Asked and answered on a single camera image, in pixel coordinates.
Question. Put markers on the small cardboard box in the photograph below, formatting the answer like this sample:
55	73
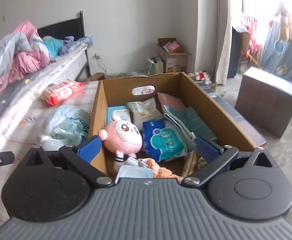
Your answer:
96	76

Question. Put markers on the grey yellow-print bedsheet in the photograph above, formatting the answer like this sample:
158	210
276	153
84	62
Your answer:
6	97

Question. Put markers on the pink hanging clothes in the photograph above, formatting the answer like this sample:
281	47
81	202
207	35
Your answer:
249	22

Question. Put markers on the pink cloth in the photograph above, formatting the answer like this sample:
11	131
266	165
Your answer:
172	102

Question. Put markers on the dark tall bin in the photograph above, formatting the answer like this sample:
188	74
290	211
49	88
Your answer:
234	55

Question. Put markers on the light blue box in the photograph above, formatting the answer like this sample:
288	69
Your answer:
117	113

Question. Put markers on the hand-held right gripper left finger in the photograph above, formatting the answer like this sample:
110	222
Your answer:
91	147

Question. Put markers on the green paper bag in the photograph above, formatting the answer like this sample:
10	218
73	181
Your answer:
157	67

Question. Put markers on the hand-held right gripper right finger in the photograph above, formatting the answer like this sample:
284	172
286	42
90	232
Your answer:
205	150

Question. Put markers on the blue printed mat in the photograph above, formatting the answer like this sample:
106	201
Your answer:
285	55

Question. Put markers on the teal checked towel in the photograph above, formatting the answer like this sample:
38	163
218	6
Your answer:
195	120

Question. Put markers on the pink round plush toy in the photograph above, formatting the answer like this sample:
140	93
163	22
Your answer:
122	140

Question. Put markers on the white curtain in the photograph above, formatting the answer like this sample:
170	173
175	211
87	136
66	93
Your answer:
224	42

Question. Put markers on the blue packet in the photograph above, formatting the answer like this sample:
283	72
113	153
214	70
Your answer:
161	140

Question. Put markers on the red white plush toy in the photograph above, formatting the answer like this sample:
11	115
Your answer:
200	75

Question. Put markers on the small olive white box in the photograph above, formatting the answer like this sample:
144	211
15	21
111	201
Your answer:
189	162

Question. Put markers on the black headboard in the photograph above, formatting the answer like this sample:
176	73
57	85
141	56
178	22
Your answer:
61	28

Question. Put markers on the red wet wipes pack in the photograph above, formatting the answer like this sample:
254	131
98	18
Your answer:
61	92

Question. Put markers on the white wall socket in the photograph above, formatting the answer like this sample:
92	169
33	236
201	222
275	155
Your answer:
98	55

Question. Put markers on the pink grey quilt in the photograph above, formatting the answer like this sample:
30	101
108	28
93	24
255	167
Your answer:
18	55

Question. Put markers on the white orange-print tissue pack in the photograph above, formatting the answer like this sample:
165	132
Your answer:
146	110

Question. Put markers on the blue purple clothes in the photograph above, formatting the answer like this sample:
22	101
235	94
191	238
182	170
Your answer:
71	43

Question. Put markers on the tied translucent plastic bag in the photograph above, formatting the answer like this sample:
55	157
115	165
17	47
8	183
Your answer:
61	125

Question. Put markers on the large cardboard box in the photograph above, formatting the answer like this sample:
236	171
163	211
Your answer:
116	92

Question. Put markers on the open cardboard box with packets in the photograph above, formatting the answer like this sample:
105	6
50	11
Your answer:
175	63

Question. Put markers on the light blue pouch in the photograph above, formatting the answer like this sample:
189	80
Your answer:
133	172

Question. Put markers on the orange white rolled towel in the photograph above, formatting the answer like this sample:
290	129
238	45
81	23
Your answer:
158	171

